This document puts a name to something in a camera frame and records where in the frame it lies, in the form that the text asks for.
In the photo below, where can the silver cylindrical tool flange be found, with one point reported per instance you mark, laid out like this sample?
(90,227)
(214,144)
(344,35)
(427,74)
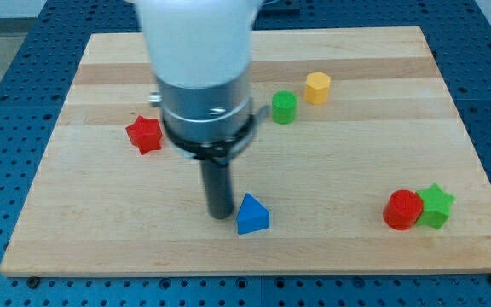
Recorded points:
(213,123)

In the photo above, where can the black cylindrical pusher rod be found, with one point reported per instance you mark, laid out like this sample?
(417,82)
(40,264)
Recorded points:
(218,189)

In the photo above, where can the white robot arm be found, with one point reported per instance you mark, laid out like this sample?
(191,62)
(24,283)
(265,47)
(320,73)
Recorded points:
(200,52)

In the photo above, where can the blue triangle block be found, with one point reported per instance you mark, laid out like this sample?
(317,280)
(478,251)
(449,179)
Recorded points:
(252,216)

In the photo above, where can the red star block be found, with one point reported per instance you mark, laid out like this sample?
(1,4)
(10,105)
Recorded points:
(145,134)

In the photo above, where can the green star block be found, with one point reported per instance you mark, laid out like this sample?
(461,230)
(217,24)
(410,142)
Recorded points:
(437,206)

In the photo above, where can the green cylinder block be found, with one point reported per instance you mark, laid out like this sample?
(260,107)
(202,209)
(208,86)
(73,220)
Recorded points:
(284,107)

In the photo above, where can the yellow hexagon block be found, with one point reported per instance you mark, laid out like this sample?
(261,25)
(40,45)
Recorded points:
(317,88)

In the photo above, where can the wooden board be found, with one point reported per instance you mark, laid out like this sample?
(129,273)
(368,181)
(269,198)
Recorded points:
(98,208)

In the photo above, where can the red cylinder block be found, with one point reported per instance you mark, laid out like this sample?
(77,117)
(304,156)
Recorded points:
(403,209)

